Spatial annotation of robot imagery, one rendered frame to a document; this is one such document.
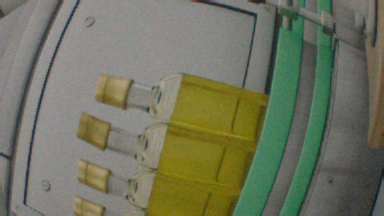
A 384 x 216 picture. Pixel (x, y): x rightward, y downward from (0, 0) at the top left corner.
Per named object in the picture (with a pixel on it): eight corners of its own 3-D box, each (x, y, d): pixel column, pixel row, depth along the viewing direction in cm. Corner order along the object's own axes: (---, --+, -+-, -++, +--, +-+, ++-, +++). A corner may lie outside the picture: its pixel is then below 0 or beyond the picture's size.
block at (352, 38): (365, 63, 127) (331, 47, 128) (369, 34, 119) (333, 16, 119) (364, 84, 126) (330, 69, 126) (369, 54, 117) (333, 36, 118)
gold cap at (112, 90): (134, 87, 134) (102, 80, 134) (134, 73, 130) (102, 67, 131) (126, 116, 132) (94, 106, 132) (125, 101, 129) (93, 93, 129)
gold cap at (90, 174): (112, 176, 128) (82, 164, 129) (110, 165, 125) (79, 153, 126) (109, 198, 127) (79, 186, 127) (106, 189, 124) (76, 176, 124)
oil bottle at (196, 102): (322, 130, 133) (157, 88, 135) (327, 111, 128) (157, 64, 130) (313, 168, 130) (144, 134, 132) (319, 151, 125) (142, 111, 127)
